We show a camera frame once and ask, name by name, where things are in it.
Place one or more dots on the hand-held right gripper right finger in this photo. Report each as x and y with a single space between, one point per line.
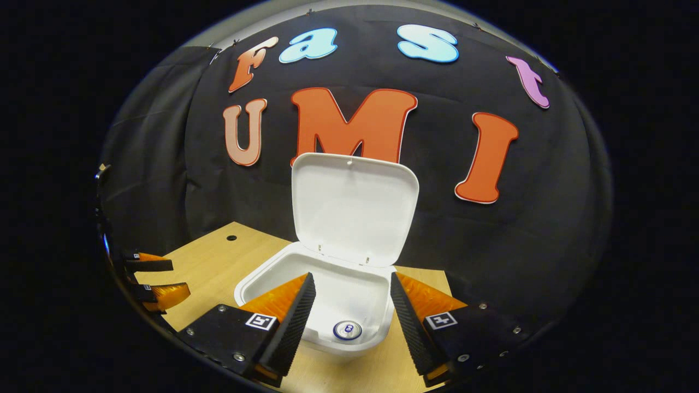
418 333

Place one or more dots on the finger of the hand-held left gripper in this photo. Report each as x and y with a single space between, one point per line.
150 266
169 295

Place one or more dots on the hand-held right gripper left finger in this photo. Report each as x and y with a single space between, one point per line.
292 333

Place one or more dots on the silver pop can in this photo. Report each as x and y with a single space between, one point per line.
348 330

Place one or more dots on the white desktop garbage bin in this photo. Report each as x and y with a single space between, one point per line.
349 207

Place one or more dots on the wooden desktop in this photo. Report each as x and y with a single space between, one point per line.
207 262

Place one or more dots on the black backdrop cloth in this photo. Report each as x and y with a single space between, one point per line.
491 245

